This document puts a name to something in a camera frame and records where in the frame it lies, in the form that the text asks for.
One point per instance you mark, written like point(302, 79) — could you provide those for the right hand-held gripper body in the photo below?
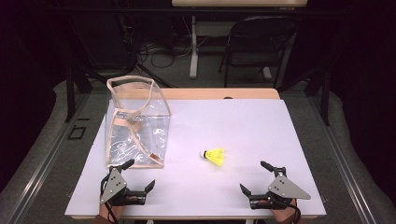
point(285, 188)

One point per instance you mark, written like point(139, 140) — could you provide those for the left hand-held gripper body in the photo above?
point(113, 186)

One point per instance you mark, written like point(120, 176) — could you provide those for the clear plastic bag beige trim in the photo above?
point(137, 137)

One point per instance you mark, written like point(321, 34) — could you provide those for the yellow shuttlecock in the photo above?
point(215, 156)

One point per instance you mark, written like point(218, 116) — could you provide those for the person's left hand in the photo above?
point(115, 211)

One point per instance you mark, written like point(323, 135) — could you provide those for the person's right hand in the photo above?
point(285, 214)

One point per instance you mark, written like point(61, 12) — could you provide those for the white table mat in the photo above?
point(224, 130)

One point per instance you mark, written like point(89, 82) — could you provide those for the wooden table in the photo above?
point(218, 93)

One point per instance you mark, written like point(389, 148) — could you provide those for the black metal stand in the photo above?
point(325, 96)
point(71, 93)

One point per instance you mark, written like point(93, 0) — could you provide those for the black folding chair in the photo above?
point(258, 34)

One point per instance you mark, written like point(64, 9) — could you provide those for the white-legged desk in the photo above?
point(193, 46)

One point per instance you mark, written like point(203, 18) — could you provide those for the black floor outlet frame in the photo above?
point(77, 132)

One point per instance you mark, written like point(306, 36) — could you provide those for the aluminium floor rail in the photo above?
point(342, 161)
point(46, 161)

